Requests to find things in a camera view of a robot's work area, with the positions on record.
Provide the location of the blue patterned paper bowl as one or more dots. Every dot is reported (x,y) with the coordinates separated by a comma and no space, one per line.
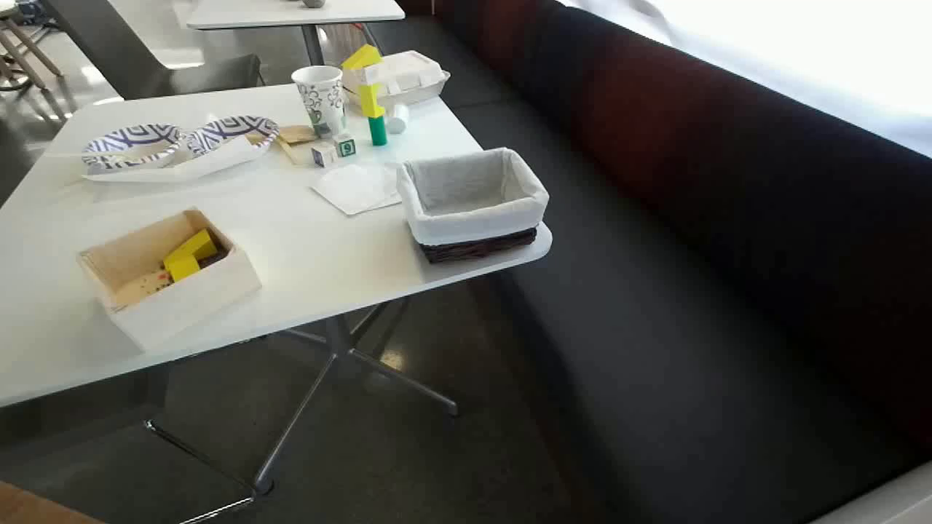
(131,147)
(235,128)

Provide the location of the dark basket with white liner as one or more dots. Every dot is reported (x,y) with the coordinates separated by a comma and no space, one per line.
(472,198)

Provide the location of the folded white napkin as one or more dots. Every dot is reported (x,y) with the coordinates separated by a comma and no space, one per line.
(356,187)

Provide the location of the metal table base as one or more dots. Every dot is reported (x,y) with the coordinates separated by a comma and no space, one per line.
(335,338)

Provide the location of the green block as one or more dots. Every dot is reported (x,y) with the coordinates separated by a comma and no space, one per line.
(378,131)

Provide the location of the small white cup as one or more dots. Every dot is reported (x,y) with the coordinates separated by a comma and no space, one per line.
(396,117)

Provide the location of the white letter cube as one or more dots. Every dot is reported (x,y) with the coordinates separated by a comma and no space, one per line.
(321,155)
(344,147)

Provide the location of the upright yellow block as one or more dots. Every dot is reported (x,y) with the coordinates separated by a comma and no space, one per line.
(372,101)

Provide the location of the white takeout container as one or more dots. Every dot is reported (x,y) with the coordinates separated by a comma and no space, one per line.
(413,75)

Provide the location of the natural wooden block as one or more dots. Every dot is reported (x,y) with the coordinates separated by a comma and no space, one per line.
(296,136)

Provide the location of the green patterned paper cup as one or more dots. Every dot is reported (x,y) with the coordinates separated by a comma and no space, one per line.
(321,98)

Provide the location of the tilted yellow block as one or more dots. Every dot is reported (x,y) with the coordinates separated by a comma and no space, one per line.
(362,57)

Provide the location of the dark upholstered bench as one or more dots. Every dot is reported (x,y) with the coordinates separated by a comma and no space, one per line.
(701,321)

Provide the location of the yellow toy block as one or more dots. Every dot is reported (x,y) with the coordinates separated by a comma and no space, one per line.
(191,256)

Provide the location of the white wooden box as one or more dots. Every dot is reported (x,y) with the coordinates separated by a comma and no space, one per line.
(169,293)

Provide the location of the white background table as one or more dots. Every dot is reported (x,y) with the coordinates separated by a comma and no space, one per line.
(292,13)

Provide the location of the wooden chair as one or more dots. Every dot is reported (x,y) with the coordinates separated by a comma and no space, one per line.
(30,60)

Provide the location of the white ledge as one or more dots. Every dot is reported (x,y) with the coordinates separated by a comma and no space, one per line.
(892,504)

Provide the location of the wooden board corner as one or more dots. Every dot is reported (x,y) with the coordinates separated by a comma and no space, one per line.
(30,510)

